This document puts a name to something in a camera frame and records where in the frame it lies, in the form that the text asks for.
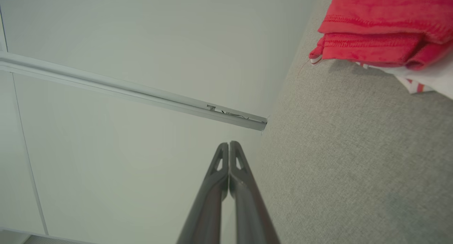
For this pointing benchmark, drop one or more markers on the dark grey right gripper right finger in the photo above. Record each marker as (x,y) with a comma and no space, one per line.
(253,215)

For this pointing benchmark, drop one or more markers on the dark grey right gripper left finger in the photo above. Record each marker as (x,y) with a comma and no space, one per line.
(207,208)

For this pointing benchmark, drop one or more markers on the red and white jersey garment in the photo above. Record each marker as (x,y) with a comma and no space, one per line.
(371,46)

